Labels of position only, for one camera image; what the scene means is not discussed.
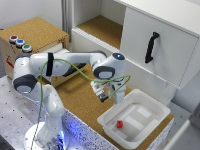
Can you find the white cabinet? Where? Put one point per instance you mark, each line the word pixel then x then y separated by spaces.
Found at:
pixel 100 43

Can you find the blue button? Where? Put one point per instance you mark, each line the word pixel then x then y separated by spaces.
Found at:
pixel 20 42

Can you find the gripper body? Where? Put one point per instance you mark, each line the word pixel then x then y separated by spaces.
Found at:
pixel 98 88

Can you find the white plastic box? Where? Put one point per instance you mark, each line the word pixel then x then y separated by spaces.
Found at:
pixel 146 113

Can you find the green button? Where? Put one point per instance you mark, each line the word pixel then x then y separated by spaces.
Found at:
pixel 26 47

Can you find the pink block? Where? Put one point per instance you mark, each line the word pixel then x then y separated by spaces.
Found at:
pixel 120 124

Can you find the wooden drawer box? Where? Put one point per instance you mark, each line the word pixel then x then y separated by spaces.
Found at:
pixel 36 31

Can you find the red button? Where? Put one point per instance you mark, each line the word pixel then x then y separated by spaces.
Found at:
pixel 13 38

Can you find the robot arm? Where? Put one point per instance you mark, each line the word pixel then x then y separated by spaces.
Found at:
pixel 70 61

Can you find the white sliding door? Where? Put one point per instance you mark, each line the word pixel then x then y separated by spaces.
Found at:
pixel 173 56

